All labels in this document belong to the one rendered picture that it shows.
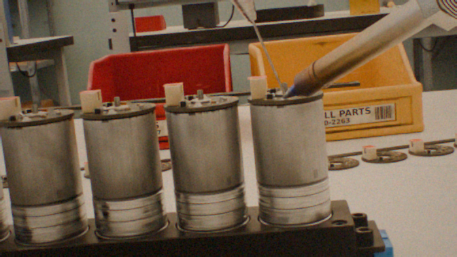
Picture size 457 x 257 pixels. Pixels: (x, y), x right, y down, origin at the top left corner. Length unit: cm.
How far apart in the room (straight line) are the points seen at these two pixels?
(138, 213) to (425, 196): 15
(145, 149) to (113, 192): 2
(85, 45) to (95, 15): 21
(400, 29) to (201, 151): 8
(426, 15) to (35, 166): 13
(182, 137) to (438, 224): 12
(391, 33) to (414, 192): 16
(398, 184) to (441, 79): 433
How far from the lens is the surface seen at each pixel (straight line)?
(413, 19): 19
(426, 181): 36
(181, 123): 23
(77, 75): 484
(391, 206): 33
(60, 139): 25
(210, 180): 23
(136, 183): 24
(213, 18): 259
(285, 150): 23
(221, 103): 23
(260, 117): 23
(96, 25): 478
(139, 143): 24
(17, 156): 25
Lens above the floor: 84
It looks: 10 degrees down
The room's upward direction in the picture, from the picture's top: 5 degrees counter-clockwise
